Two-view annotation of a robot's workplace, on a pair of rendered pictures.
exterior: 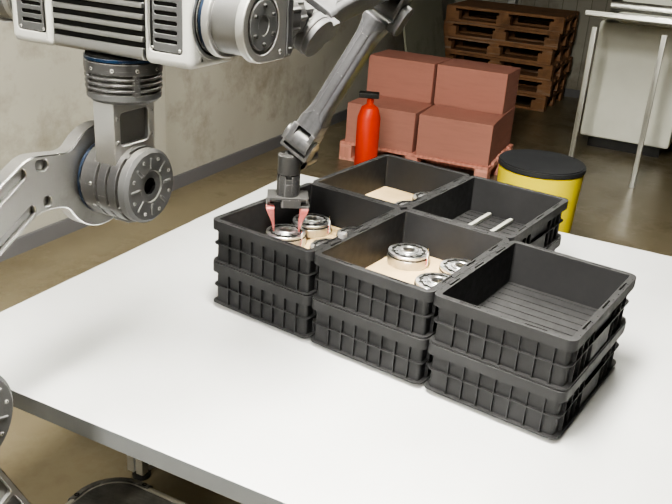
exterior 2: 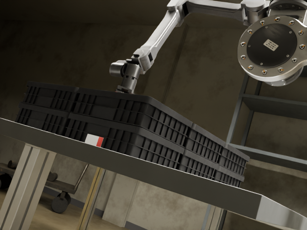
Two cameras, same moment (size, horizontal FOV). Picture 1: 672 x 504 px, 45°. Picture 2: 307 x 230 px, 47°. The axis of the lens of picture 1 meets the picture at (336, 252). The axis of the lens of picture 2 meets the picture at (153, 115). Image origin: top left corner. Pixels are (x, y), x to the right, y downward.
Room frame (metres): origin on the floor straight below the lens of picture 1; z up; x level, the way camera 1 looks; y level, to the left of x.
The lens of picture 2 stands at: (1.61, 1.46, 0.67)
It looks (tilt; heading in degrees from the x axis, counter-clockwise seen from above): 10 degrees up; 278
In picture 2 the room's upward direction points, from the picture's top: 18 degrees clockwise
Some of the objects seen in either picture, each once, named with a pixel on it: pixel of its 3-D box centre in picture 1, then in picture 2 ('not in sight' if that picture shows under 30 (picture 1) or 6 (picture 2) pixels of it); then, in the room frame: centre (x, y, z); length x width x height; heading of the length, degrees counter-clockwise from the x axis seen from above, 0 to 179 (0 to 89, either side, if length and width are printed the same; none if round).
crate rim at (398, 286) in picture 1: (415, 250); (174, 129); (1.71, -0.18, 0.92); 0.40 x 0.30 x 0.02; 147
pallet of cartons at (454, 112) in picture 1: (431, 113); not in sight; (5.63, -0.60, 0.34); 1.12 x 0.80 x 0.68; 62
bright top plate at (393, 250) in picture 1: (408, 251); not in sight; (1.85, -0.18, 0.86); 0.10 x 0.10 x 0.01
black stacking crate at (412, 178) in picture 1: (392, 198); (70, 107); (2.21, -0.15, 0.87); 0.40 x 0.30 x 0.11; 147
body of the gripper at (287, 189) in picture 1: (288, 186); (127, 86); (1.92, 0.13, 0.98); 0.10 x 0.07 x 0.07; 96
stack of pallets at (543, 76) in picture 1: (506, 52); not in sight; (8.10, -1.53, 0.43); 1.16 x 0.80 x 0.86; 64
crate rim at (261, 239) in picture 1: (310, 217); (134, 107); (1.88, 0.07, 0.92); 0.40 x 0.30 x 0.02; 147
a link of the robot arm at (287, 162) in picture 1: (290, 162); (131, 71); (1.92, 0.13, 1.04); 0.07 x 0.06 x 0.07; 154
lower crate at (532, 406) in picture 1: (527, 354); (196, 174); (1.55, -0.43, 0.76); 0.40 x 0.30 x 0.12; 147
